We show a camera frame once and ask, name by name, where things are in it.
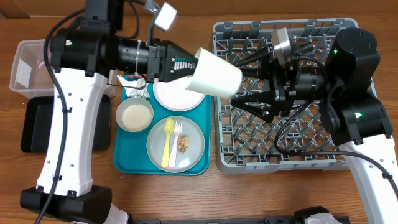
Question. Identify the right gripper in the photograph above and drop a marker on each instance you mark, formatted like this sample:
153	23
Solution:
280	83

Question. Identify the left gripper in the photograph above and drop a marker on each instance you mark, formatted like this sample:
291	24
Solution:
163	70

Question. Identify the pink plate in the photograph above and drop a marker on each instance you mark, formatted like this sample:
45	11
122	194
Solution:
173	95

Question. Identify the white cup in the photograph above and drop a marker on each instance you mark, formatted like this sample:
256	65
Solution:
214	76

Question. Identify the yellow spoon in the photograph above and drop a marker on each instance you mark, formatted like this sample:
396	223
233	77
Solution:
168	129

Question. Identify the pink fork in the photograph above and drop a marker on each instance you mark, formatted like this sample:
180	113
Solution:
177	132

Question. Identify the grey plate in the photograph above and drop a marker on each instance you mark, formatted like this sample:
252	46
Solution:
186	160

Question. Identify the brown food scrap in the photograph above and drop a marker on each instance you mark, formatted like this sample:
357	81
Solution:
182	144

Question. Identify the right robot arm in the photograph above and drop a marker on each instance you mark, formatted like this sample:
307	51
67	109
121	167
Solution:
356	120

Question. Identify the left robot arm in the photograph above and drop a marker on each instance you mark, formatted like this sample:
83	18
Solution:
79	53

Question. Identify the red foil wrapper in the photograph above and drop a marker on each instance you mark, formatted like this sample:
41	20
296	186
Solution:
137	76

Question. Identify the crumpled white napkin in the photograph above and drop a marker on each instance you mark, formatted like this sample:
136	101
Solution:
134	88

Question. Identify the grey bowl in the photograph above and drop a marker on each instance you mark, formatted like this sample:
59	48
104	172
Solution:
128	102

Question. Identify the white rice portion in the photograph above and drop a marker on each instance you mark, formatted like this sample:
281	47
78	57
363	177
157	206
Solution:
136	118

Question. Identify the teal serving tray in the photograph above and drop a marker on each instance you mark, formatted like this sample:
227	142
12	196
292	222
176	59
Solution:
130	152

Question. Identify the clear plastic bin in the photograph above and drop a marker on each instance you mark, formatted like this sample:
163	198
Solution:
29	76

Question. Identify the black plastic tray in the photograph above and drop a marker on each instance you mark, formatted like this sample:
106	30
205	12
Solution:
37	123

